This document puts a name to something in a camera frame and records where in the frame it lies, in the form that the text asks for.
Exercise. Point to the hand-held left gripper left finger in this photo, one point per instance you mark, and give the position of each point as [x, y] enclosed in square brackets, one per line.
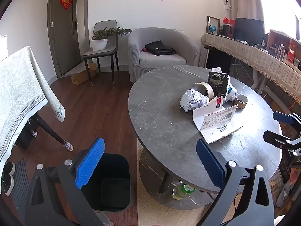
[90, 163]

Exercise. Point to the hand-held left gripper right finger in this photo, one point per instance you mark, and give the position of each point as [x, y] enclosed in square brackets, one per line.
[210, 163]

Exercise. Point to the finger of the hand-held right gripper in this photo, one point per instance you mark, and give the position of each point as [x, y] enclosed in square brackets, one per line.
[272, 137]
[282, 117]

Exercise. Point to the black trash bin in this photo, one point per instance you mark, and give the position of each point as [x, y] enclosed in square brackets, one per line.
[112, 169]

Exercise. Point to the blue white tissue pack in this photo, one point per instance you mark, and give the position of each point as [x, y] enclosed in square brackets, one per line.
[232, 94]

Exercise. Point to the white paper ball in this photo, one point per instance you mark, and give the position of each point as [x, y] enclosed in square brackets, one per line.
[194, 100]

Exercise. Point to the green plastic bottle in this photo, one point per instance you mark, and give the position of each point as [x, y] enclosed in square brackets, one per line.
[183, 190]

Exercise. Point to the flattened white cardboard box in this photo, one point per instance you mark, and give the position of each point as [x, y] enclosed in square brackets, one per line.
[218, 122]

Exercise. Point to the small brown tape core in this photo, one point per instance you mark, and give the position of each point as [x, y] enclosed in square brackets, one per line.
[241, 101]

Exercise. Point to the dark table leg with sock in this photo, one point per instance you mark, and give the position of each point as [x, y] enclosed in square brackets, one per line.
[51, 131]

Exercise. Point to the beige fringed desk cloth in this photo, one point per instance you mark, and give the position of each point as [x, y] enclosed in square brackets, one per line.
[258, 58]

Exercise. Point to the black tissue bag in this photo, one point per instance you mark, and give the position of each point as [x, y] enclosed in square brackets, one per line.
[217, 84]

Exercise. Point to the cardboard desk organiser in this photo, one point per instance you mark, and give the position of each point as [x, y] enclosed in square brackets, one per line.
[282, 44]

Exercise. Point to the beige tape roll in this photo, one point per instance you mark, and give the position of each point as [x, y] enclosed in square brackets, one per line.
[209, 90]

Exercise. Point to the striped grey floor mat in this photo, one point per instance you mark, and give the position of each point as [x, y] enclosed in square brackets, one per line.
[21, 188]

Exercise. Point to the round grey marble table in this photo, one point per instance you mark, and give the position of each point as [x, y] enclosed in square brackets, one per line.
[150, 216]

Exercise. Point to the dark shoe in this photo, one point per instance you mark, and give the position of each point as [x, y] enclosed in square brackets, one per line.
[7, 186]
[9, 168]

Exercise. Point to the black monitor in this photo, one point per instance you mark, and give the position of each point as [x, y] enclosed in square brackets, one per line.
[249, 29]

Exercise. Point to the white panel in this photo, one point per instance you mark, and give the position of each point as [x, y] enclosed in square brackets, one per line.
[203, 56]

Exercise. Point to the patterned pale green tablecloth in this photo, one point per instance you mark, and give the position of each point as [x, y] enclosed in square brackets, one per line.
[21, 91]

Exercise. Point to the wooden speaker box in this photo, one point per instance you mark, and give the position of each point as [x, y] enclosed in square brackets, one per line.
[228, 30]

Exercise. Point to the small red flags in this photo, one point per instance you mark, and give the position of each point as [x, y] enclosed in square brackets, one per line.
[229, 20]

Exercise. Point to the grey dining chair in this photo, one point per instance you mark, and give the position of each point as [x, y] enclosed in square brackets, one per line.
[101, 51]

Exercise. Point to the small blue globe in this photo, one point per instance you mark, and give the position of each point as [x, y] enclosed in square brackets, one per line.
[213, 28]

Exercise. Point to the framed picture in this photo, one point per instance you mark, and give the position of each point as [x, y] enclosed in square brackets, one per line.
[212, 20]

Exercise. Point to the potted plant in white pot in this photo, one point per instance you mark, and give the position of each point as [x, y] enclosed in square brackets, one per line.
[100, 43]

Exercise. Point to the grey armchair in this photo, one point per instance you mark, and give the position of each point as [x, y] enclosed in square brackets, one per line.
[138, 49]

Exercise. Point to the black handbag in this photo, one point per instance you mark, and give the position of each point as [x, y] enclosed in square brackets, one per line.
[160, 48]

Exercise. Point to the grey door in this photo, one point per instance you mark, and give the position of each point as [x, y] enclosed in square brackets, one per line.
[63, 40]

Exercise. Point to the red diamond door decoration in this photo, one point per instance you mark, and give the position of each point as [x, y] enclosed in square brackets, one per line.
[65, 1]

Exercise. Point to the white desk frame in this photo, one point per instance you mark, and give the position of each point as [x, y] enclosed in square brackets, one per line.
[256, 80]

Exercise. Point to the white security camera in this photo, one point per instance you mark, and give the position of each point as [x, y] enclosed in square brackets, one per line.
[227, 1]

